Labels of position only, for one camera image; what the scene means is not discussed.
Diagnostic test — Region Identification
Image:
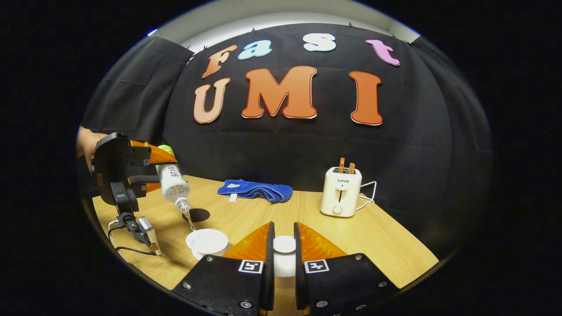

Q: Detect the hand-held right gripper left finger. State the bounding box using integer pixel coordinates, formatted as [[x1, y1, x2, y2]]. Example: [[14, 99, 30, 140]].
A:
[[171, 221, 276, 314]]

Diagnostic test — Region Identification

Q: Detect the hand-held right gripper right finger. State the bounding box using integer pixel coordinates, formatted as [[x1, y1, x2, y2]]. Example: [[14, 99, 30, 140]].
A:
[[293, 222, 398, 314]]

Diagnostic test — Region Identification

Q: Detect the white teacup lid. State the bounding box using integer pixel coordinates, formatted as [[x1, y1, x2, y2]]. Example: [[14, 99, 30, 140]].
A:
[[272, 236, 297, 278]]

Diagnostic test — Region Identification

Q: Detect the clear water bottle white label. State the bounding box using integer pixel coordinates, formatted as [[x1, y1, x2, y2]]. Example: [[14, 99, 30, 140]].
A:
[[157, 145, 192, 212]]

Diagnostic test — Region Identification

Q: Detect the dark round coaster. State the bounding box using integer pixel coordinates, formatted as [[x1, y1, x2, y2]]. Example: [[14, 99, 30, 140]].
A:
[[182, 208, 210, 222]]

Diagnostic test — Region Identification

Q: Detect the white teacup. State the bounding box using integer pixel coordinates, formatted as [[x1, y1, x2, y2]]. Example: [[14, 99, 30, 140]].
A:
[[186, 228, 230, 260]]

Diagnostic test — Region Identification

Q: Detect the blue towel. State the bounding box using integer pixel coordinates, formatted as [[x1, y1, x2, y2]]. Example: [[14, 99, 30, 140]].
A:
[[217, 179, 293, 204]]

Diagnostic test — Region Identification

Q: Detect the cream toaster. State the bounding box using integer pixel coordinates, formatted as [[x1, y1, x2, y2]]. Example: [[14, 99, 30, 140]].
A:
[[320, 167, 363, 218]]

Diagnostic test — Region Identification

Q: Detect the black backdrop cloth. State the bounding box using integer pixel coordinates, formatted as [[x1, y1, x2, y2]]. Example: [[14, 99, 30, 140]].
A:
[[81, 23, 492, 255]]

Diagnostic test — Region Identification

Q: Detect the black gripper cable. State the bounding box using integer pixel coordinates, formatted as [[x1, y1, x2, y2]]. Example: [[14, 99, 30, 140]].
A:
[[115, 246, 155, 256]]

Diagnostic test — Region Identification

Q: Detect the white toaster cable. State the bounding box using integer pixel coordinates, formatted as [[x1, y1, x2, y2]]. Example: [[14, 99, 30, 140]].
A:
[[357, 181, 377, 212]]

